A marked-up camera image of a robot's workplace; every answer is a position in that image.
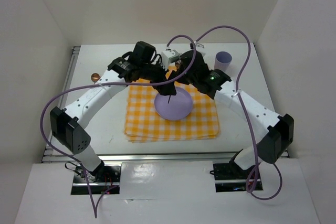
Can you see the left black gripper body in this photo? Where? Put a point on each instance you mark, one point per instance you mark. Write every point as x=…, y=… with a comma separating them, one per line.
x=153, y=73

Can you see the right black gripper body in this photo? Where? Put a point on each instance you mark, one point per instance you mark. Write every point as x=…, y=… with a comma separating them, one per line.
x=188, y=79

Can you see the purple plastic plate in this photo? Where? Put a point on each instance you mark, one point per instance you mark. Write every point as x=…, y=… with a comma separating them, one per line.
x=175, y=107

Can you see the purple plastic cup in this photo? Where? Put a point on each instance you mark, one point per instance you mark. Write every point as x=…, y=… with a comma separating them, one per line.
x=222, y=60

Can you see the yellow checkered cloth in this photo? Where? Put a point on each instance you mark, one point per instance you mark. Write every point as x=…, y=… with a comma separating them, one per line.
x=143, y=123

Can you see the copper spoon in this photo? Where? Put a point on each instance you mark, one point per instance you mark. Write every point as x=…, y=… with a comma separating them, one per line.
x=95, y=77

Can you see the copper fork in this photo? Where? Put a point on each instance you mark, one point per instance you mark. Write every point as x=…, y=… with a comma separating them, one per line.
x=178, y=64

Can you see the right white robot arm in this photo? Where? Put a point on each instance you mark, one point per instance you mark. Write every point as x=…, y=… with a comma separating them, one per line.
x=273, y=132

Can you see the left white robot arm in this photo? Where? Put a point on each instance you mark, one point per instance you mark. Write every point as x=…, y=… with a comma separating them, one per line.
x=68, y=124

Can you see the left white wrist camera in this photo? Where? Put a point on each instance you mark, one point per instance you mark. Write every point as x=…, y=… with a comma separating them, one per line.
x=169, y=57

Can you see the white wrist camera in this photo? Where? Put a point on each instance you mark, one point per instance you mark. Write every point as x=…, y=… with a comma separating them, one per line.
x=169, y=57
x=198, y=47

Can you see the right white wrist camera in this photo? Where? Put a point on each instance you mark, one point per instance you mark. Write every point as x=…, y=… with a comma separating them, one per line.
x=198, y=47

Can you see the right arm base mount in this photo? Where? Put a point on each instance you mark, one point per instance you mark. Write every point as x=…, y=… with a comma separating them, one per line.
x=228, y=180

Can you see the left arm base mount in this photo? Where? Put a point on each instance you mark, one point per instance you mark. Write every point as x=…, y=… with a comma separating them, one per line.
x=108, y=181

